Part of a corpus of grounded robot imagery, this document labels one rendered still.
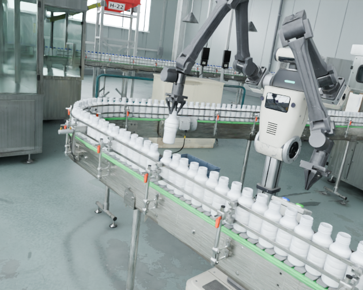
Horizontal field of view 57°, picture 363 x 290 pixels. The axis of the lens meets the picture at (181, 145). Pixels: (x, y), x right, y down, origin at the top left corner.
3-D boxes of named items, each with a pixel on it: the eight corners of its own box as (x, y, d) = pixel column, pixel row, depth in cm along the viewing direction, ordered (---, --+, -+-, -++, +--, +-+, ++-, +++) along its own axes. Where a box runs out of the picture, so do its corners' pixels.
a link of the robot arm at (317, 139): (335, 121, 128) (311, 126, 133) (326, 112, 119) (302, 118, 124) (339, 151, 125) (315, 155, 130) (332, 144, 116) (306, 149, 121)
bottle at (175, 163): (181, 190, 156) (185, 156, 152) (169, 191, 154) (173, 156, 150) (176, 185, 162) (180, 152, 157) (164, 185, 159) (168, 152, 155)
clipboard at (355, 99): (344, 113, 480) (350, 90, 471) (358, 117, 460) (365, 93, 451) (342, 113, 478) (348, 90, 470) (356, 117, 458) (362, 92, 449)
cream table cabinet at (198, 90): (199, 138, 666) (208, 78, 635) (214, 148, 612) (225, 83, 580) (146, 137, 622) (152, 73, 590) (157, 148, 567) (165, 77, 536)
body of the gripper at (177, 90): (164, 96, 165) (166, 81, 163) (178, 98, 172) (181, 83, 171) (173, 98, 160) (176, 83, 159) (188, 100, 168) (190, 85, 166)
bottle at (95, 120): (101, 143, 212) (103, 118, 207) (93, 144, 207) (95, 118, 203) (95, 141, 216) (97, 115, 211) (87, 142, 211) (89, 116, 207)
